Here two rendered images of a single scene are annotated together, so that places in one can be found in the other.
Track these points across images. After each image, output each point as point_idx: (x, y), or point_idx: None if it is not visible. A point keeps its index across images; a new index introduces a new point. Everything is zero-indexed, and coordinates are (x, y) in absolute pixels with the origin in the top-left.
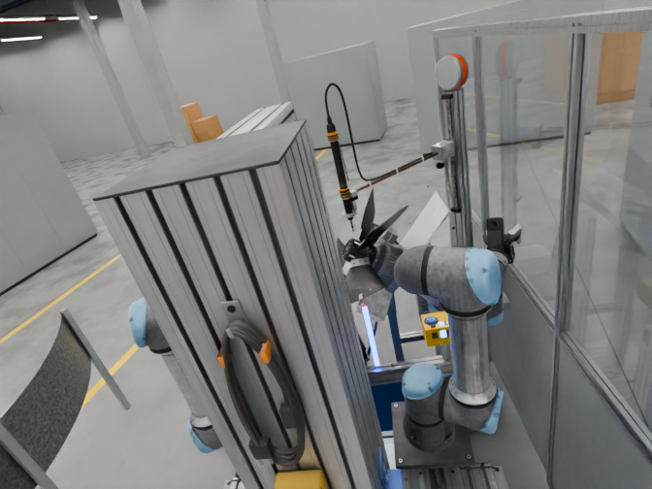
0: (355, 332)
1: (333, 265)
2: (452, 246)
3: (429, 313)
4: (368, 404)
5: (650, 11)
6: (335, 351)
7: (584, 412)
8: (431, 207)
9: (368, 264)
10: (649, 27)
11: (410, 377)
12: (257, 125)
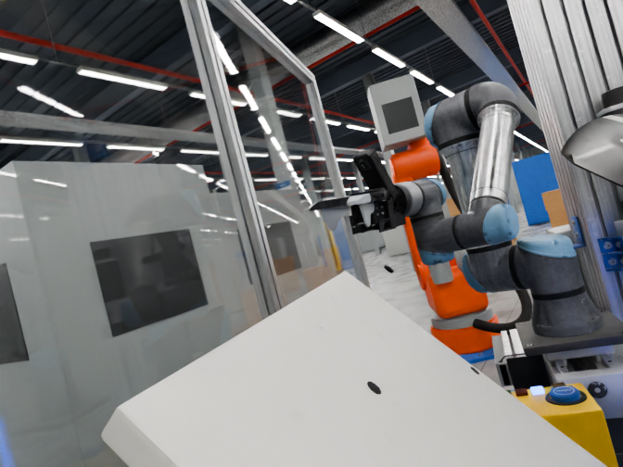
0: (553, 110)
1: (529, 44)
2: (452, 95)
3: (572, 410)
4: (564, 166)
5: (247, 9)
6: (529, 80)
7: None
8: (371, 441)
9: None
10: (251, 20)
11: (555, 235)
12: None
